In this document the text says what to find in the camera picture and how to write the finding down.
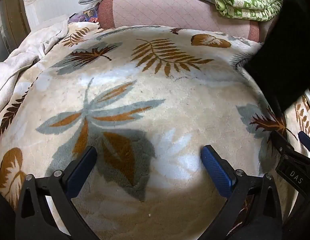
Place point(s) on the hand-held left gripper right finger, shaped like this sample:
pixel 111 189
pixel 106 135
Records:
pixel 216 170

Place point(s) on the cream leaf print blanket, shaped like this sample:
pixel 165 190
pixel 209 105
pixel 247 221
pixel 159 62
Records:
pixel 170 92

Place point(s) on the colourful small box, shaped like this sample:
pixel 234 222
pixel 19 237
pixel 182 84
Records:
pixel 90 13

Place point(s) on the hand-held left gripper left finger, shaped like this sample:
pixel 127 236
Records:
pixel 78 172

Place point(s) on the white crumpled cloth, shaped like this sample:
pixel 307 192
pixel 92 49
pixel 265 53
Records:
pixel 25 55

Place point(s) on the green patterned blanket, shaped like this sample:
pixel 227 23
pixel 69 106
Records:
pixel 245 6

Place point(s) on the black pants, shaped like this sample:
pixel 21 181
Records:
pixel 280 60

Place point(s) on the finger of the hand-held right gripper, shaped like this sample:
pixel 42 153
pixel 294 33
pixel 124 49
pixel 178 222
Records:
pixel 282 145
pixel 307 140

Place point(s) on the wooden door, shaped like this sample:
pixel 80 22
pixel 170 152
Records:
pixel 10 17

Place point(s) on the pink quilted mattress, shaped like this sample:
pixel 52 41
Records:
pixel 170 12

